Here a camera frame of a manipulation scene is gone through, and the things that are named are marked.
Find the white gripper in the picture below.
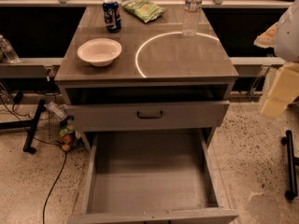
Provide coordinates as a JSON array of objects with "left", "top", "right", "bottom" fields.
[{"left": 253, "top": 0, "right": 299, "bottom": 119}]

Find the black stand leg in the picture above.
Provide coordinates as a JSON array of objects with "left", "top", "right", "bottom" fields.
[
  {"left": 281, "top": 130, "right": 299, "bottom": 201},
  {"left": 0, "top": 99, "right": 46, "bottom": 154}
]

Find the water bottle on left ledge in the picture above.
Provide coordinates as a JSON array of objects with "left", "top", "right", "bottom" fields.
[{"left": 0, "top": 35, "right": 21, "bottom": 63}]

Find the black stand leg left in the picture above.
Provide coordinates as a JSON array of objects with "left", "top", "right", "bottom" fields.
[{"left": 0, "top": 99, "right": 46, "bottom": 154}]

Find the blue soda can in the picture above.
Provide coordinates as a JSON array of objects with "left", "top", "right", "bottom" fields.
[{"left": 103, "top": 0, "right": 121, "bottom": 33}]

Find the green chip bag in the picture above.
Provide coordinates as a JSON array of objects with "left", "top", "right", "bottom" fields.
[{"left": 121, "top": 0, "right": 166, "bottom": 23}]

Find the white paper bowl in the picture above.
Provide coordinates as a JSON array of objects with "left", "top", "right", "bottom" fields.
[{"left": 78, "top": 38, "right": 122, "bottom": 67}]

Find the black power adapter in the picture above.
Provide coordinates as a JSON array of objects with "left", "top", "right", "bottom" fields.
[{"left": 13, "top": 91, "right": 23, "bottom": 105}]

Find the open grey middle drawer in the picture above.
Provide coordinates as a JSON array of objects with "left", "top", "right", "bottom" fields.
[{"left": 67, "top": 129, "right": 238, "bottom": 224}]

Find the grey upper drawer with handle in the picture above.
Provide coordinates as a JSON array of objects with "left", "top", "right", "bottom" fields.
[{"left": 66, "top": 101, "right": 230, "bottom": 132}]

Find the black floor cable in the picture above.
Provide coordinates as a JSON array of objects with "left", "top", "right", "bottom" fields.
[{"left": 41, "top": 151, "right": 69, "bottom": 224}]

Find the wire basket with snacks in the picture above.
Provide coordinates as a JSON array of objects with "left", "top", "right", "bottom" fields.
[{"left": 46, "top": 102, "right": 78, "bottom": 152}]

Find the clear plastic water bottle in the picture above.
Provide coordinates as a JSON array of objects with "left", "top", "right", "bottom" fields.
[{"left": 182, "top": 0, "right": 203, "bottom": 36}]

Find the black stand leg right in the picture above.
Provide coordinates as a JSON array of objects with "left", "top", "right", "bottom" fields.
[{"left": 281, "top": 130, "right": 299, "bottom": 201}]

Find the grey drawer cabinet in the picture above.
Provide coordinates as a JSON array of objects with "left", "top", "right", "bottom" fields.
[{"left": 55, "top": 5, "right": 238, "bottom": 147}]

